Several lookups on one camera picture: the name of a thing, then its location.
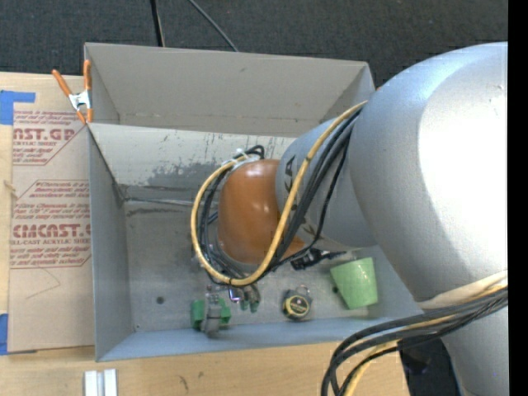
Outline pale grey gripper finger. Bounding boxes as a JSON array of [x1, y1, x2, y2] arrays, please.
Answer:
[[204, 291, 224, 338]]

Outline green rectangular block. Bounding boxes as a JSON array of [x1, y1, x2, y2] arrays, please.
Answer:
[[189, 297, 232, 331]]

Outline grey metal bin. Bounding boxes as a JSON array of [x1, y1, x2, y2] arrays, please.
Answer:
[[83, 42, 426, 363]]

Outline black and yellow tape measure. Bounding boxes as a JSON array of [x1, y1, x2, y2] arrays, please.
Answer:
[[281, 285, 314, 322]]

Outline green cup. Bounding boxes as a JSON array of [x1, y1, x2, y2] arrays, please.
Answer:
[[329, 256, 380, 310]]

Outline brown cardboard board, red print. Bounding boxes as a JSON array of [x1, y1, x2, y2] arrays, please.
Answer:
[[0, 71, 97, 356]]

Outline black cylinder on white bracket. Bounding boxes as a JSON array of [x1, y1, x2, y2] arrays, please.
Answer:
[[290, 248, 348, 271]]

